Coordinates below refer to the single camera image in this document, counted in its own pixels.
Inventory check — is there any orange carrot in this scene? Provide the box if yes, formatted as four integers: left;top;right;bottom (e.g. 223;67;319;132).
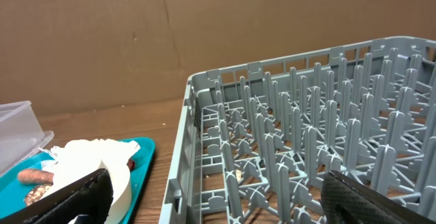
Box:
17;169;54;185

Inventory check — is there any pale green bowl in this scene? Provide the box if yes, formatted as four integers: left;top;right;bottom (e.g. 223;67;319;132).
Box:
43;153;131;223

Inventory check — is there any clear plastic bin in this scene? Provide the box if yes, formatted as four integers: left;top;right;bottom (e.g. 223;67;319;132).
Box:
0;101;55;176

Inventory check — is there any crumpled white napkin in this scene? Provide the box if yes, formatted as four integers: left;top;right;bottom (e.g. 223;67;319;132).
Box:
41;139;140;172

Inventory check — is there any teal serving tray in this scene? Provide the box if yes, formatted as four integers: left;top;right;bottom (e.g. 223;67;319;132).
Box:
1;137;155;223

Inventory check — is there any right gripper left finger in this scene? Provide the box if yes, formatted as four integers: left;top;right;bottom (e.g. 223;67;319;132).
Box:
1;168;113;224

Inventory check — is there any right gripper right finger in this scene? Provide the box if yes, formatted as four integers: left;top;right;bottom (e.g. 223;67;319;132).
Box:
321;170;435;224

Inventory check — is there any grey dishwasher rack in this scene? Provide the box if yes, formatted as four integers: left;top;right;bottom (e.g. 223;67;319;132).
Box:
159;36;435;223

